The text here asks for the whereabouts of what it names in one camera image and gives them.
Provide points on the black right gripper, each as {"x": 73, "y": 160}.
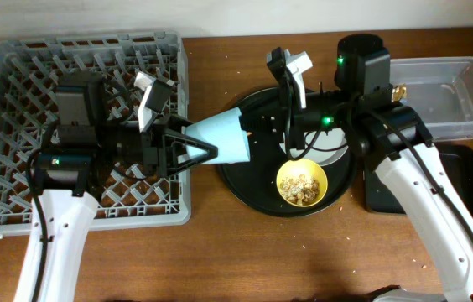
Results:
{"x": 274, "y": 127}

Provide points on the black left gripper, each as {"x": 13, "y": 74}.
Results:
{"x": 156, "y": 143}

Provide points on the light blue plastic cup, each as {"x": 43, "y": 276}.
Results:
{"x": 224, "y": 132}

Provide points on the yellow bowl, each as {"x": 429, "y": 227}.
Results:
{"x": 307, "y": 167}

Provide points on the food scraps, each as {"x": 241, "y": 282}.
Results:
{"x": 302, "y": 190}

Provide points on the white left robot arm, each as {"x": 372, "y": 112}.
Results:
{"x": 67, "y": 173}

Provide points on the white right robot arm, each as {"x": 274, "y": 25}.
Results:
{"x": 390, "y": 137}

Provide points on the grey dishwasher rack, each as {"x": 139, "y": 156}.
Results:
{"x": 29, "y": 74}

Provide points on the round black tray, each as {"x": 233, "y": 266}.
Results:
{"x": 254, "y": 182}

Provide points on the white ceramic plate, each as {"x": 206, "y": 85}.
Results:
{"x": 328, "y": 148}

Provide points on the gold foil wrapper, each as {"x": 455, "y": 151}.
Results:
{"x": 399, "y": 93}

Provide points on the clear plastic bin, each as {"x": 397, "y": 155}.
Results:
{"x": 440, "y": 90}

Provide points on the black rectangular tray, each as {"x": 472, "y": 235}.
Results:
{"x": 458, "y": 165}

